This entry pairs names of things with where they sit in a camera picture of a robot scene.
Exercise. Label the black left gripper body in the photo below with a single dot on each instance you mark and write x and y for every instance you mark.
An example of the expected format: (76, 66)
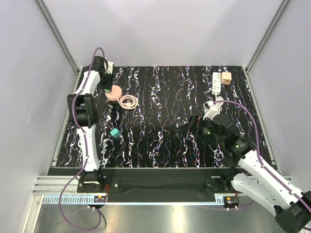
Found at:
(106, 82)

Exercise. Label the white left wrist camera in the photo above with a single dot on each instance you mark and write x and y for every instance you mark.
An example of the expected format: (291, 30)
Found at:
(110, 66)

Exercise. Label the teal plug adapter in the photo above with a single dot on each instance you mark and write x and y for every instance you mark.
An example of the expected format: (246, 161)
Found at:
(115, 133)

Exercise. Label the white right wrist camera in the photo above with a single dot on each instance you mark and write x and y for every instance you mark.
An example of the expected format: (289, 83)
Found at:
(207, 106)

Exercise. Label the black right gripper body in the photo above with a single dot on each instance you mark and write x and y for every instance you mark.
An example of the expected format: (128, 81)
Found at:
(205, 129)

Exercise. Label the aluminium frame rail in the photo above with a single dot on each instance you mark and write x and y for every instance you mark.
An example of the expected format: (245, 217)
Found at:
(134, 191)

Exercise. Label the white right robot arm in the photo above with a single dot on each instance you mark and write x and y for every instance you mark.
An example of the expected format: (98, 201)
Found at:
(289, 205)

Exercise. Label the pink round power strip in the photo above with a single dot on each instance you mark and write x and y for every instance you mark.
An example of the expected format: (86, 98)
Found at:
(115, 93)

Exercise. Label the white power strip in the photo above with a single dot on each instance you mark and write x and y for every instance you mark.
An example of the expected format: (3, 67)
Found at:
(216, 83)

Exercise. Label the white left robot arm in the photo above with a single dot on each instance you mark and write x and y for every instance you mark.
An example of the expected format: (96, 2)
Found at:
(84, 115)

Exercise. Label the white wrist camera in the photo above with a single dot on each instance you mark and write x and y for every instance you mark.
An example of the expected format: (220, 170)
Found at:
(110, 66)
(207, 106)

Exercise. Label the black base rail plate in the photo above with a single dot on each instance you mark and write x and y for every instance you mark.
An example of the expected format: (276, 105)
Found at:
(209, 180)

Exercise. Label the beige cube adapter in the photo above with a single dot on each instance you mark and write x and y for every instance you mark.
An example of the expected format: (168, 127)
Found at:
(226, 78)

